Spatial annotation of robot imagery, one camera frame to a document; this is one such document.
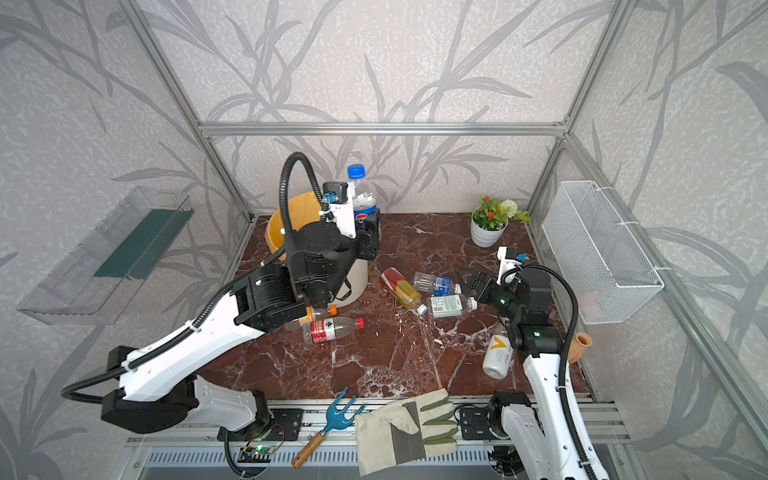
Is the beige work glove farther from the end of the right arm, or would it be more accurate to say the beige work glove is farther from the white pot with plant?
the white pot with plant

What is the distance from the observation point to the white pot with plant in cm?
103

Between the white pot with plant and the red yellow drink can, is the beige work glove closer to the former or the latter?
the red yellow drink can

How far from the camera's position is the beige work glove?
71cm

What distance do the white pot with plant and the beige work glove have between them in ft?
1.81
